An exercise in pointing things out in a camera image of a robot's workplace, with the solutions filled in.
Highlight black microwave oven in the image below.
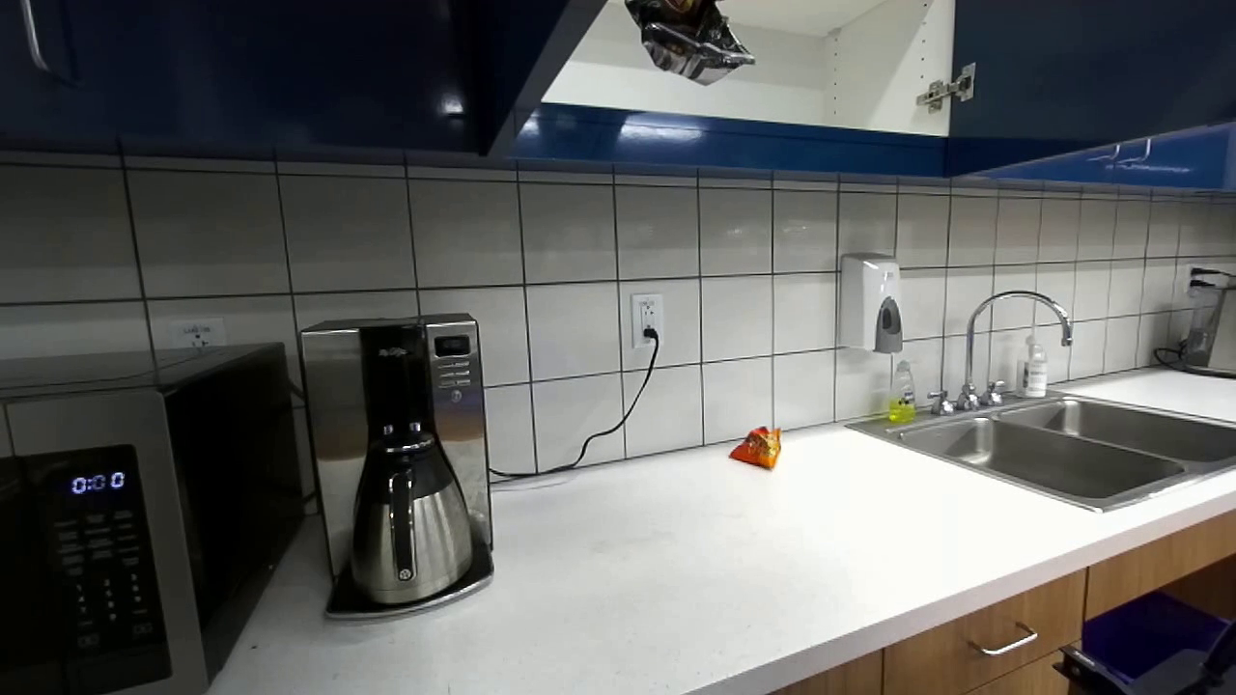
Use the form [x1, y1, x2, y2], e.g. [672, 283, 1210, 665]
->
[0, 343, 307, 695]

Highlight yellow dish soap bottle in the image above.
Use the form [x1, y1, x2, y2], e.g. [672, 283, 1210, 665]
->
[882, 357, 917, 423]

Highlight orange snack packet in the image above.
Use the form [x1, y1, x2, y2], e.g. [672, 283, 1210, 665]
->
[729, 423, 779, 472]

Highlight black power cord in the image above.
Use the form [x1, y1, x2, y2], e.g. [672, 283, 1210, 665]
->
[486, 329, 663, 485]

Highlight white small bottle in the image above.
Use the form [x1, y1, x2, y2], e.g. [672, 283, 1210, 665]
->
[1022, 337, 1051, 396]

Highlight appliance at far right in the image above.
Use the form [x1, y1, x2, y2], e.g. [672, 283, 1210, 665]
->
[1156, 265, 1236, 377]

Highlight white wall outlet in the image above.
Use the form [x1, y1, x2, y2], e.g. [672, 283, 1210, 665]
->
[631, 292, 663, 343]

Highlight black coffee maker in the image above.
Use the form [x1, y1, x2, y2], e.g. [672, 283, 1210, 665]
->
[300, 314, 493, 619]

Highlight steel coffee carafe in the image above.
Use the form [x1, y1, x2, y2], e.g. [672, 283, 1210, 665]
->
[353, 419, 475, 604]

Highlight stainless steel sink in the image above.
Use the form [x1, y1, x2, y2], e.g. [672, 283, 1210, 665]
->
[869, 396, 1236, 509]

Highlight blue upper cabinet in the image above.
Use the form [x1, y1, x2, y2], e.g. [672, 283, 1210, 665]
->
[0, 0, 1236, 193]

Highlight wooden lower cabinet drawers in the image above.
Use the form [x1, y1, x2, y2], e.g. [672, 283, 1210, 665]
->
[778, 513, 1236, 695]

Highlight chrome sink faucet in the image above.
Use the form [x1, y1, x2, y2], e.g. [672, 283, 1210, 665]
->
[931, 287, 1073, 414]

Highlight blue bin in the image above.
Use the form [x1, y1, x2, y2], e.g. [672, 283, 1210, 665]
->
[1055, 592, 1236, 695]

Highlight white soap dispenser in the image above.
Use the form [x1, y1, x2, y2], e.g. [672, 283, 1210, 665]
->
[842, 256, 903, 356]

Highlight black chip packet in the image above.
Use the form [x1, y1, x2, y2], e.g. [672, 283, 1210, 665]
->
[627, 0, 755, 86]

